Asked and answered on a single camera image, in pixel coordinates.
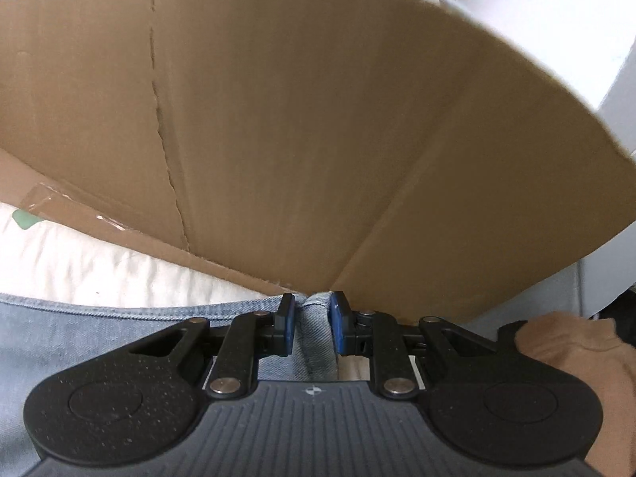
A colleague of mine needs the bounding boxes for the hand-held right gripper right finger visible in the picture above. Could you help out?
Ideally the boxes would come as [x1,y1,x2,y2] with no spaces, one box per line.
[329,291,505,400]

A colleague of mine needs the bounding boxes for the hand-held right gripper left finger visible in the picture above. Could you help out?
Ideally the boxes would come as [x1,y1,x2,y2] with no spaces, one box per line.
[128,294,297,400]

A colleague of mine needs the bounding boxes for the light blue jeans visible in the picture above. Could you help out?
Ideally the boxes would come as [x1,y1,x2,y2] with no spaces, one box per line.
[0,289,343,464]

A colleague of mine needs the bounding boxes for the flat cardboard sheet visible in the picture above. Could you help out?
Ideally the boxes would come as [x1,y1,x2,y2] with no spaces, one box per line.
[0,0,636,325]

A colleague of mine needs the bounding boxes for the bear print bedsheet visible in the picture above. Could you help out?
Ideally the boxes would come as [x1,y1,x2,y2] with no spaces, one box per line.
[0,200,295,310]

